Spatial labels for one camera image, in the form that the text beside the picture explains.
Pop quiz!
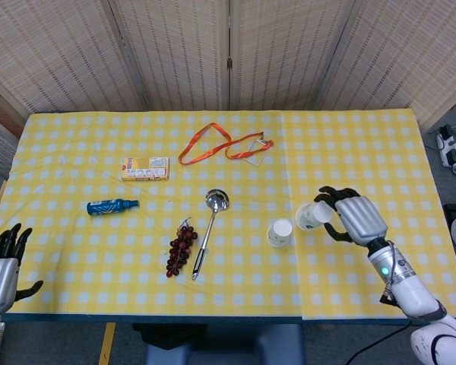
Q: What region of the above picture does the dark red grape bunch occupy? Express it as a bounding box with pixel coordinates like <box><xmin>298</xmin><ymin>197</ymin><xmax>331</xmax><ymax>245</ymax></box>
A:
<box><xmin>165</xmin><ymin>217</ymin><xmax>199</xmax><ymax>279</ymax></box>

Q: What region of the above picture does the white floral paper cup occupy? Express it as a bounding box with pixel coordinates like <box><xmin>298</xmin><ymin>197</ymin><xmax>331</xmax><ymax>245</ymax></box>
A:
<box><xmin>266</xmin><ymin>217</ymin><xmax>294</xmax><ymax>249</ymax></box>
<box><xmin>295</xmin><ymin>201</ymin><xmax>334</xmax><ymax>232</ymax></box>

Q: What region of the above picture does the blue spray bottle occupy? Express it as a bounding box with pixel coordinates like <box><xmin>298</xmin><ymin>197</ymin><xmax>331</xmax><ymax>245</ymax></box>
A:
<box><xmin>86</xmin><ymin>198</ymin><xmax>141</xmax><ymax>217</ymax></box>

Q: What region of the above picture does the yellow cardboard box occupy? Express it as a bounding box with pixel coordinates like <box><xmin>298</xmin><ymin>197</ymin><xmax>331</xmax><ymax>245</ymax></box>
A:
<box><xmin>120</xmin><ymin>157</ymin><xmax>172</xmax><ymax>183</ymax></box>

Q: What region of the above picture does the white power strip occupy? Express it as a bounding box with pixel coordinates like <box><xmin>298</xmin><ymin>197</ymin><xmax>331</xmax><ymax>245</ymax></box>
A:
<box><xmin>435</xmin><ymin>125</ymin><xmax>456</xmax><ymax>169</ymax></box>

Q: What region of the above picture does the clear badge holder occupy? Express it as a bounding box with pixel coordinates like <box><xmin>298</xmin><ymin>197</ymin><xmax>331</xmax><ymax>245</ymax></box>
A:
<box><xmin>242</xmin><ymin>138</ymin><xmax>275</xmax><ymax>167</ymax></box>

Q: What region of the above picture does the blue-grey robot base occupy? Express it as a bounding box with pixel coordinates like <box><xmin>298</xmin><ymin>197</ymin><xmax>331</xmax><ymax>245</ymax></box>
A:
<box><xmin>142</xmin><ymin>322</ymin><xmax>306</xmax><ymax>365</ymax></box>

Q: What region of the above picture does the orange lanyard ribbon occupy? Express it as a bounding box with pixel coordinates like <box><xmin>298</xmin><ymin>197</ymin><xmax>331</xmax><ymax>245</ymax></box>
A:
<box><xmin>178</xmin><ymin>122</ymin><xmax>275</xmax><ymax>166</ymax></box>

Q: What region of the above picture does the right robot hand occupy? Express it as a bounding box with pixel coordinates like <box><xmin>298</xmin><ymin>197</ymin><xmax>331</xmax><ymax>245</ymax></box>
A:
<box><xmin>313</xmin><ymin>185</ymin><xmax>388</xmax><ymax>246</ymax></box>

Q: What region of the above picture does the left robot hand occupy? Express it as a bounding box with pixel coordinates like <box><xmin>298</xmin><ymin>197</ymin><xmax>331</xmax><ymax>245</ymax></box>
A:
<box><xmin>0</xmin><ymin>223</ymin><xmax>45</xmax><ymax>316</ymax></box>

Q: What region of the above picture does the woven folding screen panel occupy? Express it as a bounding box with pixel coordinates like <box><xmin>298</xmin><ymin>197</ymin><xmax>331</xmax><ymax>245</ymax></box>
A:
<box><xmin>0</xmin><ymin>78</ymin><xmax>28</xmax><ymax>180</ymax></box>
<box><xmin>229</xmin><ymin>0</ymin><xmax>357</xmax><ymax>112</ymax></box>
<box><xmin>318</xmin><ymin>0</ymin><xmax>456</xmax><ymax>132</ymax></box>
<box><xmin>105</xmin><ymin>0</ymin><xmax>230</xmax><ymax>112</ymax></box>
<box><xmin>0</xmin><ymin>0</ymin><xmax>150</xmax><ymax>115</ymax></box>

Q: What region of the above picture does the black floor cable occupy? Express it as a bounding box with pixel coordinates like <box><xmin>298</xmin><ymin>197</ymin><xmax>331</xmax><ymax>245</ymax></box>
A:
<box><xmin>340</xmin><ymin>319</ymin><xmax>425</xmax><ymax>365</ymax></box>

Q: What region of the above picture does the steel ladle black handle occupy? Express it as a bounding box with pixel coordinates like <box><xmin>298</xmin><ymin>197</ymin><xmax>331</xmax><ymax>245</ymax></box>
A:
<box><xmin>191</xmin><ymin>188</ymin><xmax>230</xmax><ymax>282</ymax></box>

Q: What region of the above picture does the yellow checkered tablecloth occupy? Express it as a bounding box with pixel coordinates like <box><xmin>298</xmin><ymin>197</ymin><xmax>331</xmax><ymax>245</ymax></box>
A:
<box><xmin>0</xmin><ymin>110</ymin><xmax>304</xmax><ymax>317</ymax></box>
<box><xmin>277</xmin><ymin>108</ymin><xmax>456</xmax><ymax>321</ymax></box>

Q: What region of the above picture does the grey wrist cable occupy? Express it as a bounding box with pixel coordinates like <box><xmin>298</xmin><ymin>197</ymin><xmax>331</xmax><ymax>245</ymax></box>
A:
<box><xmin>379</xmin><ymin>240</ymin><xmax>401</xmax><ymax>303</ymax></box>

